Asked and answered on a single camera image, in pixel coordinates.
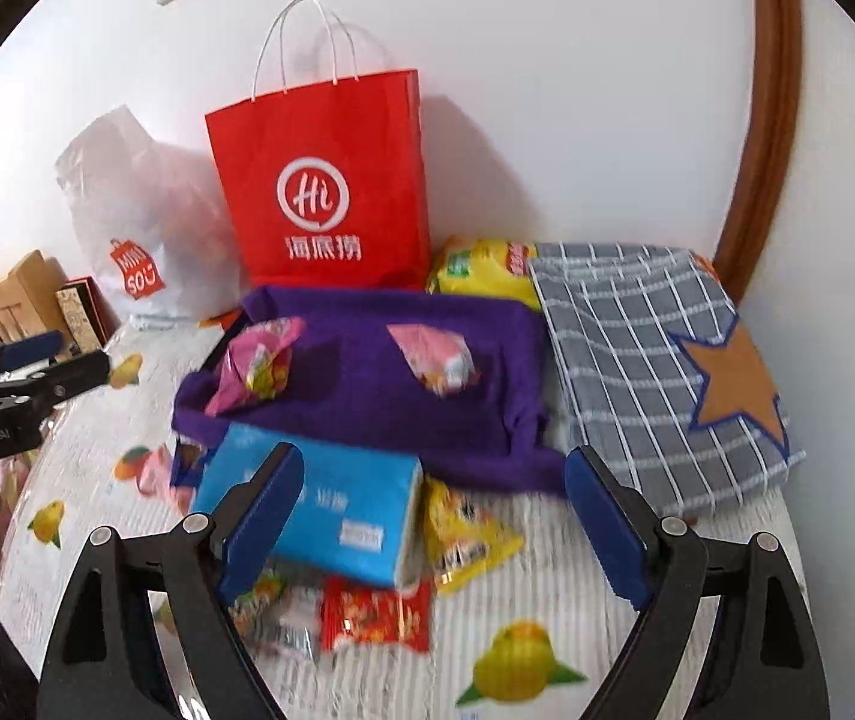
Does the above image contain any white plastic bag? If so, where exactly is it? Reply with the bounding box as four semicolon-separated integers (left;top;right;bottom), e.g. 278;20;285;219
54;105;244;331

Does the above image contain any red paper bag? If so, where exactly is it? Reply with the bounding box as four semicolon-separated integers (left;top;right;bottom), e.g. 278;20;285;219
204;0;432;292

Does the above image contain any blue tissue pack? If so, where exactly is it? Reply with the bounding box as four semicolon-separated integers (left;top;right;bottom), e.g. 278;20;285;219
188;424;426;592

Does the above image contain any purple fabric basket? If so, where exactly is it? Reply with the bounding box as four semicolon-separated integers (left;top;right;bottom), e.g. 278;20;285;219
172;285;574;497

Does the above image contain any fruit print lace tablecloth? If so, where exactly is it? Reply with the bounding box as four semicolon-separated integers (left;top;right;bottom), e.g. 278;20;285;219
0;315;811;720

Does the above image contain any brown wooden frame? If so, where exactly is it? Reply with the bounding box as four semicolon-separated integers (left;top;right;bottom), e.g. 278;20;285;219
712;0;803;308

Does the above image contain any red snack packet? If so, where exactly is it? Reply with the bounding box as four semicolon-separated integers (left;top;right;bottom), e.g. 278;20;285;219
320;577;434;653

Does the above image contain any pink and yellow snack packet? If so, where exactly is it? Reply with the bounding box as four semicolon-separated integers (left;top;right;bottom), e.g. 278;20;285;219
204;317;308;417

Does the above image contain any wooden chair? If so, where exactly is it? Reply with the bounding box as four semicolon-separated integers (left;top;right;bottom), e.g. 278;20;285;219
0;249;72;346

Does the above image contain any grey plaid cloth with star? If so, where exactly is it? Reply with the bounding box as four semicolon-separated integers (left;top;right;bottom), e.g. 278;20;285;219
528;240;807;518

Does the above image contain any small pink packet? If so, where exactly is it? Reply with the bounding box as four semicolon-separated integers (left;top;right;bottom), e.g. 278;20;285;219
134;444;177;497

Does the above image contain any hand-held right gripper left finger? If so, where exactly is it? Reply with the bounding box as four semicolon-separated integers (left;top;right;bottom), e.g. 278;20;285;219
35;441;307;720

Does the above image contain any small dark blue packet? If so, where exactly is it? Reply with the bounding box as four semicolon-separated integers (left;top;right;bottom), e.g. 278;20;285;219
170;441;211;492

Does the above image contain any white red printed packet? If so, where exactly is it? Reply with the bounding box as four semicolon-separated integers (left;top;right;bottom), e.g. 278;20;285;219
262;585;323;662

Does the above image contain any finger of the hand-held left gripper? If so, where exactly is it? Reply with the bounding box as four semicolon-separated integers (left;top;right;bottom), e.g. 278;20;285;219
0;350;112;428
0;330;66;391

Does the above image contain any large yellow snack bag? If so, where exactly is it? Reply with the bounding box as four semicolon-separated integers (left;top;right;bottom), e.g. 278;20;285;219
427;236;544;312

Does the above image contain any patterned box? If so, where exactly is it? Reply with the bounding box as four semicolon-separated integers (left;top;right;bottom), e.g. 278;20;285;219
54;277;119;355

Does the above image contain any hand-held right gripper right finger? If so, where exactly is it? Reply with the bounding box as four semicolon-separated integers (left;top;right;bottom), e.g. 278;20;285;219
562;444;833;720

